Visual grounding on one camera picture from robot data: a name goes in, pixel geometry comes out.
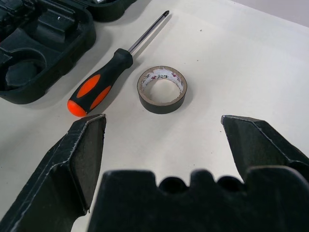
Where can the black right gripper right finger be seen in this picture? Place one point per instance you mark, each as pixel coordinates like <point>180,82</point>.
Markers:
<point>260,142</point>

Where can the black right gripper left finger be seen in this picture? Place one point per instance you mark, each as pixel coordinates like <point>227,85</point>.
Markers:
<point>79,149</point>

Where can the orange black Phillips screwdriver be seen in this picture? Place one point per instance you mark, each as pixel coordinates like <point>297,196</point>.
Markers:
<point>108,70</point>

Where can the black orange tool case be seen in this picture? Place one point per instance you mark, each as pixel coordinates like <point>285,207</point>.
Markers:
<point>79,36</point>

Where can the grey tape roll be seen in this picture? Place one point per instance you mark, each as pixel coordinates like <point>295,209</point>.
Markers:
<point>157,107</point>

